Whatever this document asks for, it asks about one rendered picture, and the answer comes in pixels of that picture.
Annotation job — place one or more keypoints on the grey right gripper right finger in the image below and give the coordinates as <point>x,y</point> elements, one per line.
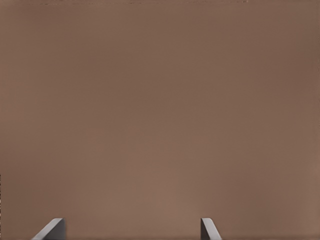
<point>210,231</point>

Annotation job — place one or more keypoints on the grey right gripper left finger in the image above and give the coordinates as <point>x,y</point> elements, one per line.
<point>53,230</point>

